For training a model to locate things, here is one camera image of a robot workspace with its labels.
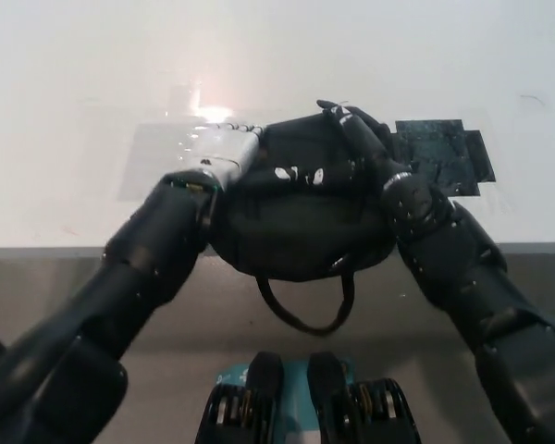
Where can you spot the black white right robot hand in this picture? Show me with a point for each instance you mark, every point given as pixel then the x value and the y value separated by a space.
pixel 365 143

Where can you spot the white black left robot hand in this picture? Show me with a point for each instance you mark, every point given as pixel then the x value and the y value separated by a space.
pixel 226 148

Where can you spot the large black tape patch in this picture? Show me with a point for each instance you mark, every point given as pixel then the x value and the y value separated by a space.
pixel 437 148

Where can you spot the black teal robot body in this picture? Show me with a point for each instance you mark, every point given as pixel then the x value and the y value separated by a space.
pixel 324 407

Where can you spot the black soft travel bag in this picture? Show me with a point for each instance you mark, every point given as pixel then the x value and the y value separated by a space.
pixel 305 231

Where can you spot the small black tape patch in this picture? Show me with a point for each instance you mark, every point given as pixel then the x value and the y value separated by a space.
pixel 483 157

